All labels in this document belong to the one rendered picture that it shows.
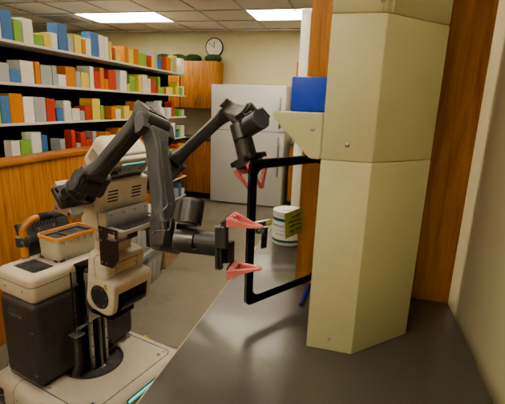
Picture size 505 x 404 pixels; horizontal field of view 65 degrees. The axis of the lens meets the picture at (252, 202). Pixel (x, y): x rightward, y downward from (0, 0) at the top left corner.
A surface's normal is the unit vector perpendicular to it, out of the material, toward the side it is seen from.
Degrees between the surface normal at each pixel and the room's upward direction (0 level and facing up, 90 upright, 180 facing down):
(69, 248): 92
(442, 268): 90
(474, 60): 90
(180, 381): 0
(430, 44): 90
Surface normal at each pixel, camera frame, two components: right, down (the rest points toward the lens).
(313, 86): -0.26, 0.22
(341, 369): 0.04, -0.97
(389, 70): 0.50, 0.22
